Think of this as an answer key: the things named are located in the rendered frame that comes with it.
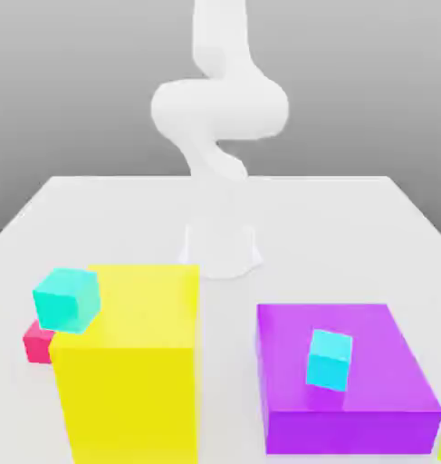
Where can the large yellow box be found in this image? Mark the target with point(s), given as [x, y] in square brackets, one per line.
[133, 380]

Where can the small cyan cube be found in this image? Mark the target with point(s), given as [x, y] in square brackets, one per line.
[328, 362]

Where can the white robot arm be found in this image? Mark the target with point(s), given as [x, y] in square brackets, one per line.
[220, 108]

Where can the small pink cube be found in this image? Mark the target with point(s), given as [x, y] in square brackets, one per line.
[37, 346]

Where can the large purple box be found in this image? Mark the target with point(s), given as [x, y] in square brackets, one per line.
[386, 380]

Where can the small turquoise cube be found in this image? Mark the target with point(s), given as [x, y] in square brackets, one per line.
[62, 304]

